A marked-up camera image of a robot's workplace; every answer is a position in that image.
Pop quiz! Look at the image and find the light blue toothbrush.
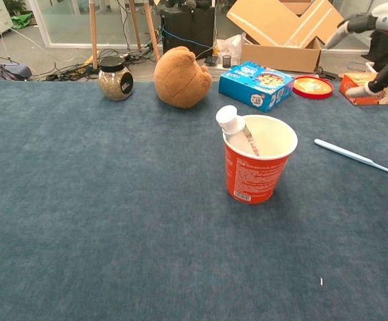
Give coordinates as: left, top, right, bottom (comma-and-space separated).
314, 138, 388, 183

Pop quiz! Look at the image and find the black computer tower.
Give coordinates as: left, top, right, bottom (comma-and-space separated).
160, 5, 216, 61

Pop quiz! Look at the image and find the black floor cable bundle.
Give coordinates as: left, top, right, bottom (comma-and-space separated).
39, 48, 158, 81

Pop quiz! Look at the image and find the black cloth covered chair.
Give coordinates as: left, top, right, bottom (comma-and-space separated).
369, 29, 388, 73

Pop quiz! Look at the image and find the large open cardboard box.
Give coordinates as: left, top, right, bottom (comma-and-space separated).
226, 0, 346, 74

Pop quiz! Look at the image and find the orange snack carton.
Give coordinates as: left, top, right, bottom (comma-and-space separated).
338, 71, 388, 106

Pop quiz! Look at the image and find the white toothpaste tube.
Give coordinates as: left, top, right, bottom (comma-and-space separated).
215, 104, 261, 157

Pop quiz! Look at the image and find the brown plush toy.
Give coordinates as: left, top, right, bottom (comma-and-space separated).
153, 45, 213, 110

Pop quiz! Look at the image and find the white plastic bag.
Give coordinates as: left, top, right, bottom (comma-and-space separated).
215, 33, 243, 66

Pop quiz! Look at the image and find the red round lid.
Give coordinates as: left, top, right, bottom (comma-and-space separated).
292, 75, 334, 100

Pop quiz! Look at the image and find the dark blue rounded base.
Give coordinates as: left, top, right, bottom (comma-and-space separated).
0, 28, 33, 81

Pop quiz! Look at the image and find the blue network cable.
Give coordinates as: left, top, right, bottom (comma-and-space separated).
161, 26, 215, 51

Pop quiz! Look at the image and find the red paper cup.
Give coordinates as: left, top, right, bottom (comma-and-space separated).
222, 114, 298, 205

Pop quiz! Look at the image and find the wooden easel leg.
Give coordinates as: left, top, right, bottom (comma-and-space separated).
128, 0, 142, 50
142, 0, 162, 62
88, 0, 100, 70

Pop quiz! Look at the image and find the glass jar with black lid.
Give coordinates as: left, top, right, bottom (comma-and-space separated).
98, 56, 134, 102

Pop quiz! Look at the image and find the green bag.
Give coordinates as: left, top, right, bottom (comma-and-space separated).
10, 12, 34, 30

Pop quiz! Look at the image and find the blue cookie box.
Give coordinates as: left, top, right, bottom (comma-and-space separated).
218, 60, 296, 113

